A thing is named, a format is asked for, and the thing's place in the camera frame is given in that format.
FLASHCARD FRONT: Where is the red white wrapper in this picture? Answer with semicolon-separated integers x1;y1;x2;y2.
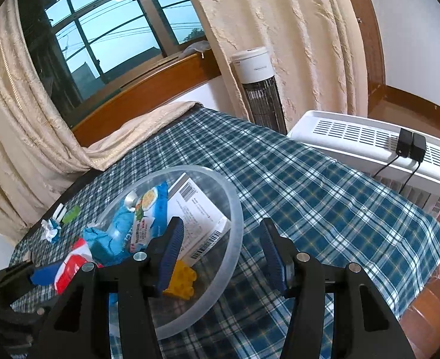
30;238;105;295

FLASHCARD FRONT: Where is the small blue packet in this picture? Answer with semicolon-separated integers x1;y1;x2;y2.
83;205;134;267

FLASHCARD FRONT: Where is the white blue wrapper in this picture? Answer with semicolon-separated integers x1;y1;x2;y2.
40;219;61;244

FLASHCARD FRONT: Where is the orange yellow toy brick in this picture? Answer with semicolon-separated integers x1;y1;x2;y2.
163;260;197;301

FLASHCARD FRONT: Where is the clear plastic bowl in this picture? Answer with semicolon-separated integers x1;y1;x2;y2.
91;165;244;340

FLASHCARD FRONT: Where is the blue snack packet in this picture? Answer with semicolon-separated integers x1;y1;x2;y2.
130;182;168;253

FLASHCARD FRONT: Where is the white medicine box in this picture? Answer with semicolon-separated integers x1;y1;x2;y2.
167;173;231;267

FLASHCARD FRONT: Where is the plaid blue bedsheet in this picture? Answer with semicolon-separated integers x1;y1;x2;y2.
11;106;440;358

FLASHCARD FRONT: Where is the white flat radiator heater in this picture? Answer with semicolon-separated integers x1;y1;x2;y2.
288;110;440;218

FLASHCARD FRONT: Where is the cream patterned curtain left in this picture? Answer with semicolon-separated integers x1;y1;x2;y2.
0;0;194;245

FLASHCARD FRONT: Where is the black power adapter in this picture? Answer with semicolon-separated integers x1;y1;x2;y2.
395;128;413;158
409;132;427;164

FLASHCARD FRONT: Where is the white tower heater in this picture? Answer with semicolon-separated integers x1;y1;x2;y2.
231;46;287;135

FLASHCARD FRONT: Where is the wooden window sill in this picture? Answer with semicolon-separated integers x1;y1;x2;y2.
72;50;221;147

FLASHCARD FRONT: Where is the white rag on sill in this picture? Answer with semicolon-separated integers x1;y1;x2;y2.
179;40;211;59

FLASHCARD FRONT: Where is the cream curtain right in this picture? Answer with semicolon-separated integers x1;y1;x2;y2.
191;0;368;128

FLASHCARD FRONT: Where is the window with dark frame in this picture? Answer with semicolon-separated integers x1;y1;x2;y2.
18;0;205;127

